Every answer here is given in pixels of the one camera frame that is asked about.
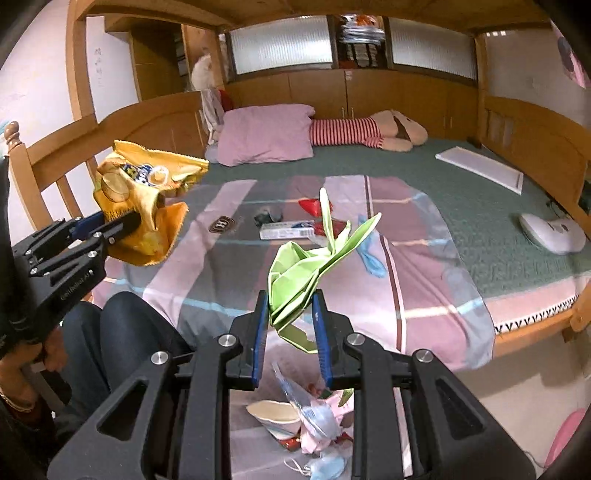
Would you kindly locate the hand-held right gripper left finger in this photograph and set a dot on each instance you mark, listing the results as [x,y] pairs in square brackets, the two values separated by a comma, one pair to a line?
[261,341]

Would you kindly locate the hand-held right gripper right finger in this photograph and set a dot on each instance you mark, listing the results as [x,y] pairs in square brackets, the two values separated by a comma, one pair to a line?
[323,341]

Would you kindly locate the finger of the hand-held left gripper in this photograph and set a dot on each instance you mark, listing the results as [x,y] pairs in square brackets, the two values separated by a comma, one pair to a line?
[120,226]
[87,224]

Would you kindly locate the yellow snack bag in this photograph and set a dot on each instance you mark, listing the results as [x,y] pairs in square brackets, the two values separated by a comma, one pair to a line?
[138,194]

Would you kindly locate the clear plastic wrapper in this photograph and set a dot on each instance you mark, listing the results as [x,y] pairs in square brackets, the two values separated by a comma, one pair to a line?
[288,385]

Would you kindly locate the pink plastic wrapper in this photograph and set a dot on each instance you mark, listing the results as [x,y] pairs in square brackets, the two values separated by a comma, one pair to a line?
[325,408]

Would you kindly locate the green paper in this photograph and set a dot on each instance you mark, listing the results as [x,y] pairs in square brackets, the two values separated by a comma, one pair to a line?
[295,277]

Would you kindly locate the crushed white paper cup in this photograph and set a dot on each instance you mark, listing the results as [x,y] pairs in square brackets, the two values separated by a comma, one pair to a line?
[272,415]

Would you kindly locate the white plastic bag red print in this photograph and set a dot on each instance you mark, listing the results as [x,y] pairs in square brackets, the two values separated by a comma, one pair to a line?
[254,461]

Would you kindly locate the person's left hand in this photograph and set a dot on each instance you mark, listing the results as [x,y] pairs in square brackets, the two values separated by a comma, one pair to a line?
[51,355]

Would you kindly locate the checked pink grey blanket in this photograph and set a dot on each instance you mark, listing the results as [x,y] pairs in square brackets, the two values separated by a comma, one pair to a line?
[221,277]

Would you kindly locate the blue plastic wrapper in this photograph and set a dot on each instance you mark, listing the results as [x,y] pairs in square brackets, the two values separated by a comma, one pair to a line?
[371,261]

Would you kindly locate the person's dark trouser legs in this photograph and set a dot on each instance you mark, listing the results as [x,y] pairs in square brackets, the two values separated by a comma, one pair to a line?
[129,332]

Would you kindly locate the white carton blue print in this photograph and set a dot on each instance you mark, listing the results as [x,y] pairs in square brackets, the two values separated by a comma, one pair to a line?
[286,230]

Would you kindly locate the small red box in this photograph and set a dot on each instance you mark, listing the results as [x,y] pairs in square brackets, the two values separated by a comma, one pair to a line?
[339,227]

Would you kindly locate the dark crumpled wrapper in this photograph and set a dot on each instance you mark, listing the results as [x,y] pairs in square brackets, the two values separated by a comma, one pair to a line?
[270,215]

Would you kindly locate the red plastic wrapper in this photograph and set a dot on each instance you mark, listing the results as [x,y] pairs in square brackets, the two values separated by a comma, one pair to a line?
[311,206]

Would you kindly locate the white hanging cloth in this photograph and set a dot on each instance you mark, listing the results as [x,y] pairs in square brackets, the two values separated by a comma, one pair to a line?
[211,110]

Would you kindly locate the wooden shelf unit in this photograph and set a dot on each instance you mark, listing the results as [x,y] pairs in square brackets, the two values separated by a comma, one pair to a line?
[157,64]

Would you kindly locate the pink pillow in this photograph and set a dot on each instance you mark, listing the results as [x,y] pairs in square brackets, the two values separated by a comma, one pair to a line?
[263,134]

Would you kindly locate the white plush toy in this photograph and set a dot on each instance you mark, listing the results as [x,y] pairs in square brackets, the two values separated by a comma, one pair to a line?
[203,71]

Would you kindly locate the green mattress cover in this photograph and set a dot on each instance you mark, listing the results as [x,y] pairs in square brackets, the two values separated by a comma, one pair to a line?
[485,230]

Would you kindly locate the striped plush doll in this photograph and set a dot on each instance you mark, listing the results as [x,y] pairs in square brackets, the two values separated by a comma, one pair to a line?
[351,131]

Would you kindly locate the white flat board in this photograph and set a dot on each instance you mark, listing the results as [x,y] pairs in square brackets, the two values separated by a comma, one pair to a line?
[480,168]

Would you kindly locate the frosted glass window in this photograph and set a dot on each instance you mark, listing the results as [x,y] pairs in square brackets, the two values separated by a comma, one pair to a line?
[431,48]
[281,44]

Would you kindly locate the white massager device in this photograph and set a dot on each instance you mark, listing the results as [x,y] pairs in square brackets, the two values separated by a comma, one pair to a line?
[551,233]

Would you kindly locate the wooden bunk bed frame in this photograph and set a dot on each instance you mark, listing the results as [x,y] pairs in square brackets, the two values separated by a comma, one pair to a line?
[152,124]

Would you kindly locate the wooden wall cabinet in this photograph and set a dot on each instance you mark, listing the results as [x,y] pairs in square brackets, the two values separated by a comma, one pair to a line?
[392,97]

